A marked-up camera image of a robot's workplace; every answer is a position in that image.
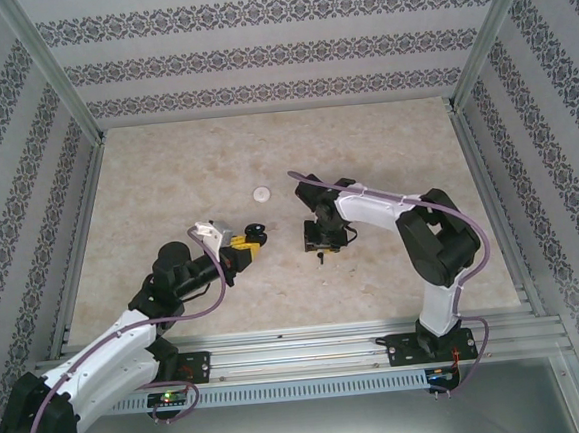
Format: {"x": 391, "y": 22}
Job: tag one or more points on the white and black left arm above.
{"x": 104, "y": 351}

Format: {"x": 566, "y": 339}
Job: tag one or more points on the aluminium frame side rail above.
{"x": 497, "y": 210}
{"x": 78, "y": 243}

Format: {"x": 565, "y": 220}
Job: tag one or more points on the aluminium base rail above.
{"x": 300, "y": 356}

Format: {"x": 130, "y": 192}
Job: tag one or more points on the grey sheet metal panel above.
{"x": 306, "y": 431}

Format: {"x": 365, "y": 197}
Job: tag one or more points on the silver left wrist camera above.
{"x": 216, "y": 235}

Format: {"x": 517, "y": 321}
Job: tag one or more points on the small green circuit board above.
{"x": 442, "y": 374}
{"x": 168, "y": 398}

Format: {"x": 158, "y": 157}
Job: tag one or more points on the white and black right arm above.
{"x": 369, "y": 212}

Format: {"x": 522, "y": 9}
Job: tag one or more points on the black earbud charging case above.
{"x": 256, "y": 229}

